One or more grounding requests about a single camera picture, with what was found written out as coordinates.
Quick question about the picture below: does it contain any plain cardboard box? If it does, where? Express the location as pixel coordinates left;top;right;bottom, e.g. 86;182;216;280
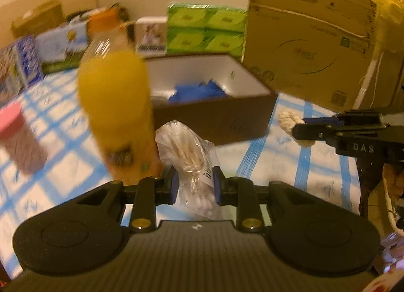
360;49;404;110

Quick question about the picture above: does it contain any green tissue multipack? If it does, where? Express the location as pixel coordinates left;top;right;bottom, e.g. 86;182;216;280
167;2;248;57

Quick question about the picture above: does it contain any blue milk carton box with cartoons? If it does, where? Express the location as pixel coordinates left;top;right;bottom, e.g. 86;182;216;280
0;35;44;104

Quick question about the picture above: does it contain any blue checked bed sheet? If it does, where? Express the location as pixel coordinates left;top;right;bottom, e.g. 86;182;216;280
0;71;363;280

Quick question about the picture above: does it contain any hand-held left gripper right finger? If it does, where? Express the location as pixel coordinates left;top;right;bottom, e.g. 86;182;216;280
213;167;313;232

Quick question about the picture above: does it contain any black bag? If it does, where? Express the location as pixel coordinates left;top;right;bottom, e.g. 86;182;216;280
112;3;129;23

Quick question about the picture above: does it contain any cream twisted hair tie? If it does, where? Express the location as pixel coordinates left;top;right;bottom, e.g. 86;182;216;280
278;110;316;148

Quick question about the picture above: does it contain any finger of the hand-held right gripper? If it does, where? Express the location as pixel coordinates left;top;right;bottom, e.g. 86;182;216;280
293;123;341;144
302;115;346;125

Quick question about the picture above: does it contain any brown box with white inside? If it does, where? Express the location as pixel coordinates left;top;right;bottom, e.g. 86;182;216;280
143;53;278;146

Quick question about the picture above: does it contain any pink lidded cup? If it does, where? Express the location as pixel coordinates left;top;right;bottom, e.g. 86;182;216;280
0;103;48;175

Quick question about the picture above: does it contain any large printed cardboard box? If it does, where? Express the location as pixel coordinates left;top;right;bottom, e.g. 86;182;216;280
241;0;378;113

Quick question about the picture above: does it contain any clear bag of cotton swabs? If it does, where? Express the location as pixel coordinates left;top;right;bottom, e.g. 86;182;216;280
155;120;222;221

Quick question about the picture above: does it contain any white pole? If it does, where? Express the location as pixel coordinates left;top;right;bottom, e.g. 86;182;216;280
353;49;380;110

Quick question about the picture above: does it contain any white box with figure print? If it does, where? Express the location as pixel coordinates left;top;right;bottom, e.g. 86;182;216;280
135;17;168;57

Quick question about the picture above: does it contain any blue cloth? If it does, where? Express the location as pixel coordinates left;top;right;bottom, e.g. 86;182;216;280
168;79;229;104

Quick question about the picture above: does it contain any orange juice bottle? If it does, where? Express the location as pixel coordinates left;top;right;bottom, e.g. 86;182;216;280
77;6;163;186

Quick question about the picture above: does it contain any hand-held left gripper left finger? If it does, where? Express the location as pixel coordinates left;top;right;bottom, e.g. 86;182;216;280
77;167;179;233

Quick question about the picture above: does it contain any pink printed packet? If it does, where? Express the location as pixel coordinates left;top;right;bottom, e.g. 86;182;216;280
372;232;404;292

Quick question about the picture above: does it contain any olive cardboard box with handle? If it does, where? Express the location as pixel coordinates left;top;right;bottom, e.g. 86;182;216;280
11;0;65;41

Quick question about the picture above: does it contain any milk carton box with meadow print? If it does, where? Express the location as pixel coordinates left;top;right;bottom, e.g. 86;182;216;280
35;22;89;75

